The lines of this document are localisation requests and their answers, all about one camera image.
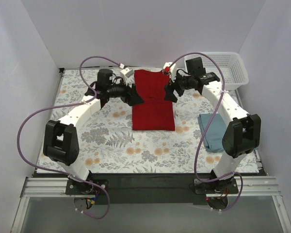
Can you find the red t shirt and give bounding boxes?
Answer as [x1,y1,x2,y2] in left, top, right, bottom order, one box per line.
[132,69,175,131]

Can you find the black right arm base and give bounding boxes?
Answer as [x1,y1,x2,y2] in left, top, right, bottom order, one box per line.
[194,177,239,194]

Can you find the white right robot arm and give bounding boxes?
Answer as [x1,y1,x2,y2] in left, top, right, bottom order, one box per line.
[162,57,261,193]

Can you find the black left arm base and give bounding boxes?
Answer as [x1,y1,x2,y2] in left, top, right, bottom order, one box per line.
[65,180,109,195]

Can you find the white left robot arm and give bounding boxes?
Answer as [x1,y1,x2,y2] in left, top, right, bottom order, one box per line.
[43,68,144,194]

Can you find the white plastic basket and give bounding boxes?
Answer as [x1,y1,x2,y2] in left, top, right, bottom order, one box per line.
[184,52,249,91]

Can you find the folded blue t shirt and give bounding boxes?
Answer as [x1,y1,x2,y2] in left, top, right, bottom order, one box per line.
[197,114,226,152]

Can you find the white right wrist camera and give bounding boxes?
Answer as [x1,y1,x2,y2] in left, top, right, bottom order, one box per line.
[162,62,177,80]

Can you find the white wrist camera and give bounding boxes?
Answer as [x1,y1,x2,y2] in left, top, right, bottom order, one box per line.
[120,68,134,79]
[162,62,177,80]

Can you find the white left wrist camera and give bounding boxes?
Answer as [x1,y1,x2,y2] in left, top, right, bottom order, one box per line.
[120,68,134,79]

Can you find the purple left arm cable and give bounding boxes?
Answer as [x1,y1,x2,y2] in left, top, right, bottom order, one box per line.
[16,56,126,219]

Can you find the aluminium mounting rail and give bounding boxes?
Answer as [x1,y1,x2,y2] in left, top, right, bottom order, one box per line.
[21,174,281,197]

